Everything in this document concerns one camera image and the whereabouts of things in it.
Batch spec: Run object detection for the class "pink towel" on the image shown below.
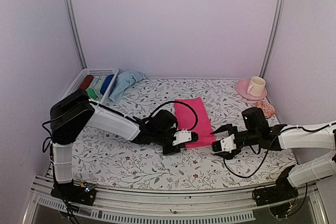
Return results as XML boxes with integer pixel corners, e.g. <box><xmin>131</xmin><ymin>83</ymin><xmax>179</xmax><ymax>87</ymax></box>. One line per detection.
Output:
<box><xmin>174</xmin><ymin>97</ymin><xmax>216</xmax><ymax>148</ymax></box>

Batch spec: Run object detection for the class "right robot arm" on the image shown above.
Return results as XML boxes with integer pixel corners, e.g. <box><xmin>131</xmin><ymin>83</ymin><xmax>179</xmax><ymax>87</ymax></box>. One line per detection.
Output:
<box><xmin>212</xmin><ymin>107</ymin><xmax>335</xmax><ymax>201</ymax></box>

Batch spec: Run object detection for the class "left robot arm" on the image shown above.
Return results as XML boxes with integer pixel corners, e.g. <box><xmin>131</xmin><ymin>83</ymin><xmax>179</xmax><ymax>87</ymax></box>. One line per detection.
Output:
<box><xmin>42</xmin><ymin>90</ymin><xmax>198</xmax><ymax>200</ymax></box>

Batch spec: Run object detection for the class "pink saucer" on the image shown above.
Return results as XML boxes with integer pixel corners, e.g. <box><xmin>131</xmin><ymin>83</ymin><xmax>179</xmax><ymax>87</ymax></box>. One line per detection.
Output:
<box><xmin>236</xmin><ymin>79</ymin><xmax>267</xmax><ymax>101</ymax></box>

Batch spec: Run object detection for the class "cream mug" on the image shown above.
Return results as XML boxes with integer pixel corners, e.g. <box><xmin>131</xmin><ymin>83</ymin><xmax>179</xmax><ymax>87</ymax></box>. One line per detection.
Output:
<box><xmin>247</xmin><ymin>76</ymin><xmax>266</xmax><ymax>97</ymax></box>

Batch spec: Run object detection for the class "light blue towel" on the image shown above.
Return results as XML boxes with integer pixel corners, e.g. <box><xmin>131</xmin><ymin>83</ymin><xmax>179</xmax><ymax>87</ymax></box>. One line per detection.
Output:
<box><xmin>109</xmin><ymin>71</ymin><xmax>146</xmax><ymax>103</ymax></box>

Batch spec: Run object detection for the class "blue rolled towel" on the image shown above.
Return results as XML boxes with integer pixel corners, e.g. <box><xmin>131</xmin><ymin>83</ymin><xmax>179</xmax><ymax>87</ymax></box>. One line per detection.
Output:
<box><xmin>100</xmin><ymin>74</ymin><xmax>114</xmax><ymax>95</ymax></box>

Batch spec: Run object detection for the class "green rolled towel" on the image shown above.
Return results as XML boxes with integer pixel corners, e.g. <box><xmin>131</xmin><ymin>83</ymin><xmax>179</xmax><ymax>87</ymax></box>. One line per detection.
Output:
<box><xmin>86</xmin><ymin>88</ymin><xmax>101</xmax><ymax>101</ymax></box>

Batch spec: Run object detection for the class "teal patterned rolled towel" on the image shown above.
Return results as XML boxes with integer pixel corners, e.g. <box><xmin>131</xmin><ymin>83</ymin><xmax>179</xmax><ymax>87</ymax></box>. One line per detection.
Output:
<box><xmin>89</xmin><ymin>76</ymin><xmax>106</xmax><ymax>89</ymax></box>

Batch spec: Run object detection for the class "dark red rolled towel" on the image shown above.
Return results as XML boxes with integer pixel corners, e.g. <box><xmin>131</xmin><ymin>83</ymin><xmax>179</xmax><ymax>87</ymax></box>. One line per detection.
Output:
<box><xmin>78</xmin><ymin>75</ymin><xmax>93</xmax><ymax>90</ymax></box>

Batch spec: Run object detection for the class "white plastic basket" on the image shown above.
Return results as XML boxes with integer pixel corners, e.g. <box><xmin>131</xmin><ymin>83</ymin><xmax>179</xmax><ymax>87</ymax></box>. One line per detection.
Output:
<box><xmin>60</xmin><ymin>68</ymin><xmax>119</xmax><ymax>105</ymax></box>

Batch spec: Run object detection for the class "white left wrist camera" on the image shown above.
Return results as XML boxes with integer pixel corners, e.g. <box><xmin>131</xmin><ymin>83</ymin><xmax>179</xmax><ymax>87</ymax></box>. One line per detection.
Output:
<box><xmin>172</xmin><ymin>130</ymin><xmax>192</xmax><ymax>146</ymax></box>

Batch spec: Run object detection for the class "left black cable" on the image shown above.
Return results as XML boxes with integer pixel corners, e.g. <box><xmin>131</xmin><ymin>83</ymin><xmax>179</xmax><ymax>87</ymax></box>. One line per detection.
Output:
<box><xmin>146</xmin><ymin>100</ymin><xmax>198</xmax><ymax>133</ymax></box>

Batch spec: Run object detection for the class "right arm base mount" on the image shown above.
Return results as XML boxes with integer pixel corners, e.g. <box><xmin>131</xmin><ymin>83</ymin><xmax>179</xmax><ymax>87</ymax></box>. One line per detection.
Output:
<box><xmin>252</xmin><ymin>185</ymin><xmax>299</xmax><ymax>206</ymax></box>

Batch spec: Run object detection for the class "front aluminium rail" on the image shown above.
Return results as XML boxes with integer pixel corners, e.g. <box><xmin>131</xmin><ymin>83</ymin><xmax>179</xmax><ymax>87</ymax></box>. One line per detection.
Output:
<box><xmin>23</xmin><ymin>176</ymin><xmax>328</xmax><ymax>223</ymax></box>

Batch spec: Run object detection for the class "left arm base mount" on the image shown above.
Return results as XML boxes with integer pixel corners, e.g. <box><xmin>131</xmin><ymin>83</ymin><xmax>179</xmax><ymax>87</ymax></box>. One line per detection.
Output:
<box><xmin>50</xmin><ymin>182</ymin><xmax>96</xmax><ymax>206</ymax></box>

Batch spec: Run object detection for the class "left aluminium post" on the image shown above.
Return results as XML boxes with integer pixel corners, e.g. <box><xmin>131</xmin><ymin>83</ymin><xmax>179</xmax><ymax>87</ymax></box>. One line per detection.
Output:
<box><xmin>64</xmin><ymin>0</ymin><xmax>87</xmax><ymax>69</ymax></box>

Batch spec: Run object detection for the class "aluminium post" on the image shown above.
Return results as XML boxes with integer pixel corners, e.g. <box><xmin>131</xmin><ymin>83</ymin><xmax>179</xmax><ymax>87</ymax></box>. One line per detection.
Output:
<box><xmin>64</xmin><ymin>0</ymin><xmax>87</xmax><ymax>69</ymax></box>
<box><xmin>259</xmin><ymin>0</ymin><xmax>285</xmax><ymax>78</ymax></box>

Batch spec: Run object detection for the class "right aluminium post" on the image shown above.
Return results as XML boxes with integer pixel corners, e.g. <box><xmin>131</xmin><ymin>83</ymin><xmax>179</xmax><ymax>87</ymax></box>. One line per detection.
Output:
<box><xmin>259</xmin><ymin>0</ymin><xmax>285</xmax><ymax>78</ymax></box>

